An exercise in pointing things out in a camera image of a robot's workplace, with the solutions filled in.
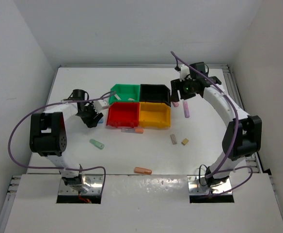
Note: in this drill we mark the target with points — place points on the beige staple box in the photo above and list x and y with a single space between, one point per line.
173 139

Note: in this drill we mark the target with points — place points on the tan eraser block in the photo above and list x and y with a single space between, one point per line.
185 141

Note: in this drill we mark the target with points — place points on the pink stapler by black bin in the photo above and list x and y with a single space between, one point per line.
175 104

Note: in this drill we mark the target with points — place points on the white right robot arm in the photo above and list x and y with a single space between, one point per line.
243 131

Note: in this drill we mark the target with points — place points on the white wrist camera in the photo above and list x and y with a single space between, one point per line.
100 105
184 72

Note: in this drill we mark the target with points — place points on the red plastic bin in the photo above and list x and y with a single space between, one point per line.
123 114

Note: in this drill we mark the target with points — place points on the green plastic bin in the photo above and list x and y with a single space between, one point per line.
125 91

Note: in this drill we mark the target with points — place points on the yellow plastic bin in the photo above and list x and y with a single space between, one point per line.
154 115

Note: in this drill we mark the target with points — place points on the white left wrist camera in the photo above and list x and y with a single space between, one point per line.
100 105

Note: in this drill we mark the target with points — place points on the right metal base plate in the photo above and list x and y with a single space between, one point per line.
198 187

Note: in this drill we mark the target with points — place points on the metal base plate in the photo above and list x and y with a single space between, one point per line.
198 187
92 186

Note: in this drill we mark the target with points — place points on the green correction tape dispenser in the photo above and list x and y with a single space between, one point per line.
97 144

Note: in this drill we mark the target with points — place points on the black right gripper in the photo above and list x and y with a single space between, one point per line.
177 85

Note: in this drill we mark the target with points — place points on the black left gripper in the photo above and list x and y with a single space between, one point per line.
92 121

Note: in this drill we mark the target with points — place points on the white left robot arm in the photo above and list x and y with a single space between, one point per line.
48 135

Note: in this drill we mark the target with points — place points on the orange correction tape dispenser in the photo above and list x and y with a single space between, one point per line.
144 171

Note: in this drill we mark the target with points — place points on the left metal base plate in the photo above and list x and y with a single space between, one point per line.
92 186

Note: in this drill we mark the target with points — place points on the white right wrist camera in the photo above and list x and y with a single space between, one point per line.
184 72

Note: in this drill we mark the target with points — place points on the black plastic bin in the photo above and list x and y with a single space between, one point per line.
156 93

